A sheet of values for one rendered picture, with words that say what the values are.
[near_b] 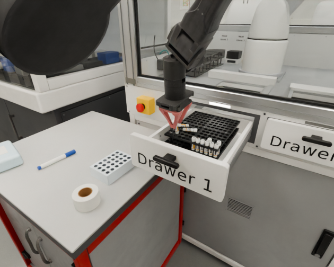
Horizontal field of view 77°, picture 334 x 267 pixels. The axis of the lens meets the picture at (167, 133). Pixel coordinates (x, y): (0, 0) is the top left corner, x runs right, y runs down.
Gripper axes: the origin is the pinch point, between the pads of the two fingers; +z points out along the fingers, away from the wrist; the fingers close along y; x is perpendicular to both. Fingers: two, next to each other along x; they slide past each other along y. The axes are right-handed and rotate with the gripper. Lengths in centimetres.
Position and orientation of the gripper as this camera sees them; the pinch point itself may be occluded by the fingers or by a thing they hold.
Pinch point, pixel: (176, 123)
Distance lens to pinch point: 63.8
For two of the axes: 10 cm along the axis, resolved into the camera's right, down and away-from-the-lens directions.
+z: 0.5, 8.0, 6.0
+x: -8.2, -3.1, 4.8
